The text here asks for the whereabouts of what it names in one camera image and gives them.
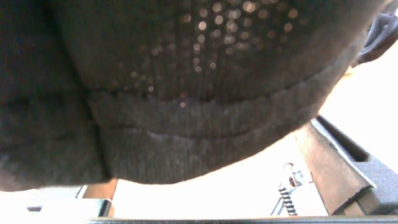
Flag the black garment with white cords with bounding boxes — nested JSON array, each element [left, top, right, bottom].
[[0, 0, 398, 192]]

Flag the black coiled cable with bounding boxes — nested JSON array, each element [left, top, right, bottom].
[[270, 161, 313, 217]]

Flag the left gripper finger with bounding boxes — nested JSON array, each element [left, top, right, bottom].
[[293, 114, 398, 217]]

